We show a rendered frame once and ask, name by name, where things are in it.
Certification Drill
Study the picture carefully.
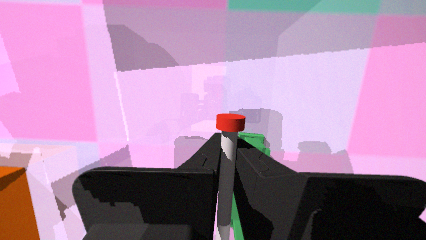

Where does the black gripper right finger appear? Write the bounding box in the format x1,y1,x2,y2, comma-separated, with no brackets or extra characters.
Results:
233,136,426,240

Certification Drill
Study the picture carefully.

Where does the grey rod with red cap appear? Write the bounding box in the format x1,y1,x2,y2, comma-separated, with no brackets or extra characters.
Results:
215,113,246,240

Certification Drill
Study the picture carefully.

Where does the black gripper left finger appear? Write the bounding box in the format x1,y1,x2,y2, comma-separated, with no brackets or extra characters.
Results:
72,132,222,240

